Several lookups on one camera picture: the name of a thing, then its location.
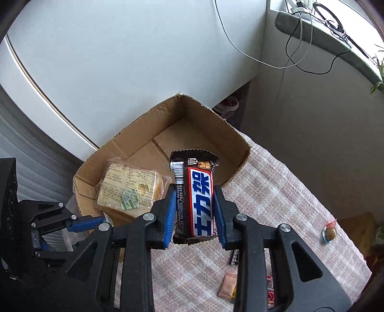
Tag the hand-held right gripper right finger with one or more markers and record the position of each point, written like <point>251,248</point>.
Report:
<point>220,222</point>

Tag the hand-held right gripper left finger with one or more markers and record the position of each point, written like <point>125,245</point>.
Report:
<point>169,216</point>

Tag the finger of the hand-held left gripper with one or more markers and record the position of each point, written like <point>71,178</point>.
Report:
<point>45,246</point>
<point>87,223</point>

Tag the brown chocolate bar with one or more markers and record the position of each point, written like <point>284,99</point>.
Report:
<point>199,204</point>

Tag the pink candy packet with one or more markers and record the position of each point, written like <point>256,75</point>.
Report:
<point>226,285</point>

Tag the cardboard box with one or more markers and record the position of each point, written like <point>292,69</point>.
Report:
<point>192,132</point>

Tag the small black packet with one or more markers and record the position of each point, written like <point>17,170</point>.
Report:
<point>234,257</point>

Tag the clear-wrapped bread packet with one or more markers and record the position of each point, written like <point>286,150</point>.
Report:
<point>126,186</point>

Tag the pink plaid blanket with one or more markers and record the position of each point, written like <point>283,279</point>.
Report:
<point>270,195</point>

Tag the red wrapped candy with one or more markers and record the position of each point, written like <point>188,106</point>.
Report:
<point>271,295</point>

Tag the brown jelly candy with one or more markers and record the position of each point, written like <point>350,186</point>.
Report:
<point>330,234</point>

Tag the red and white shoe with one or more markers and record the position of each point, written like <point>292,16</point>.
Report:
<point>229,103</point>

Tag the yellow sheet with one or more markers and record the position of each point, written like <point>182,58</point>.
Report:
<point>360,231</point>

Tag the white cabinet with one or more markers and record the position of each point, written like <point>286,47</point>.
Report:
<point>135,60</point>

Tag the green potted plant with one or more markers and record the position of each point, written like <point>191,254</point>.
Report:
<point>377,85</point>

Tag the grey windowsill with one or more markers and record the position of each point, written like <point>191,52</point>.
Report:
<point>330,39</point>

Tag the bright window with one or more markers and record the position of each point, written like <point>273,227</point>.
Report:
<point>360,18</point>

